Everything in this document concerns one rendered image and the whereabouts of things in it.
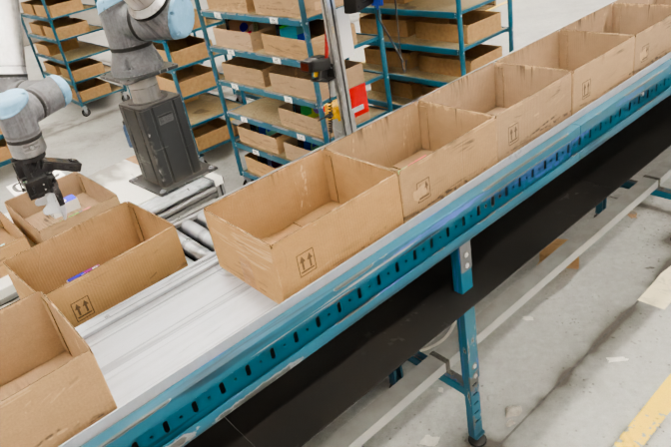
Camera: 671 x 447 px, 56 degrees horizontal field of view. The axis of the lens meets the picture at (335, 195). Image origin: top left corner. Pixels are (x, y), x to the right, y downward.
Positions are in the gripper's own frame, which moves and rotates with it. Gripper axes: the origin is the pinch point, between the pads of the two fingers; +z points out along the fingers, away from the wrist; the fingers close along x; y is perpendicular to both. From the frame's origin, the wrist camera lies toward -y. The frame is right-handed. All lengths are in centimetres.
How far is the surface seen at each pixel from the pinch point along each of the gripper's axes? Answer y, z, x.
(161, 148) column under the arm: -47, 11, -33
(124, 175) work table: -40, 30, -62
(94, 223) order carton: -7.3, 8.2, -0.2
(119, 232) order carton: -13.2, 15.0, 0.2
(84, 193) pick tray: -22, 29, -59
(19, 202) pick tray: 1, 22, -60
